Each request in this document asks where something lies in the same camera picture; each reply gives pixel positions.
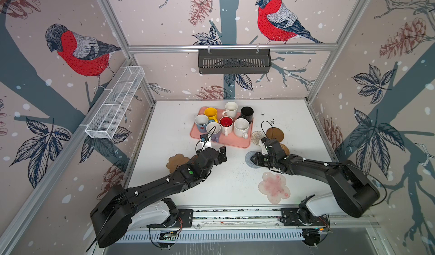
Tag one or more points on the yellow mug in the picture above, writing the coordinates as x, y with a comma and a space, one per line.
211, 113

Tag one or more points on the lavender mug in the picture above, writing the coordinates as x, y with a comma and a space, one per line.
214, 131

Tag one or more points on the white wire mesh shelf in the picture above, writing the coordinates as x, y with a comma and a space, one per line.
111, 112

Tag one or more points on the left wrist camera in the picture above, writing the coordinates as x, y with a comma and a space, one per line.
205, 141

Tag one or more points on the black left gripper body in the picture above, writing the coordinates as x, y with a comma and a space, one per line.
216, 161

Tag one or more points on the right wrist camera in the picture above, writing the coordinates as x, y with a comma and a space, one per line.
262, 144

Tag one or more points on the cork flower shaped coaster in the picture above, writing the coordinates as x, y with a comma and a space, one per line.
176, 161

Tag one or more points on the white mug front right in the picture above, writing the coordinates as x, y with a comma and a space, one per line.
241, 127

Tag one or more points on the pink flower shaped coaster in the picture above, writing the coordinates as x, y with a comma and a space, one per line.
274, 186

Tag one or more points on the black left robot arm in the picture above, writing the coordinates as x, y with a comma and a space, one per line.
114, 213

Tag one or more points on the black mug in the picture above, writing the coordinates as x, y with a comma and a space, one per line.
247, 113

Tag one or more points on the pink tray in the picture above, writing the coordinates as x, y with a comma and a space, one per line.
230, 140

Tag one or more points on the rattan round woven coaster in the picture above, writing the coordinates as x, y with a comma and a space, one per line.
285, 149

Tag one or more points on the blue patterned mug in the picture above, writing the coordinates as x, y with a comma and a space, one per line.
201, 122

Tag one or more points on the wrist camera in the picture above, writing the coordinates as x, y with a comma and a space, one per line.
262, 144
205, 141

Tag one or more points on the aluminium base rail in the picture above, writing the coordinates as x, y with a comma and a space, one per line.
268, 224

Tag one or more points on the black hanging wire basket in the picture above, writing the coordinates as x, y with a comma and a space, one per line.
234, 61

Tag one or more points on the blue grey woven coaster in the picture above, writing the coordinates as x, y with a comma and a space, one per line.
248, 160

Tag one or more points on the multicolour zigzag woven coaster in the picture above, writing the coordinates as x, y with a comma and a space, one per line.
257, 136

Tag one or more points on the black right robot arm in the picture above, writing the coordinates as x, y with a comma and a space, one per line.
351, 190

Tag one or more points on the red inside white mug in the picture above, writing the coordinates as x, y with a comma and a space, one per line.
226, 124

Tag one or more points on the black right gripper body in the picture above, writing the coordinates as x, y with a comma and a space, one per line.
265, 159

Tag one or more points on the dark wooden round coaster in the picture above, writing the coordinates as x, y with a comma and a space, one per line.
275, 133

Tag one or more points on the cream mug at back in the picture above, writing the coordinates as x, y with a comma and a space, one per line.
230, 110

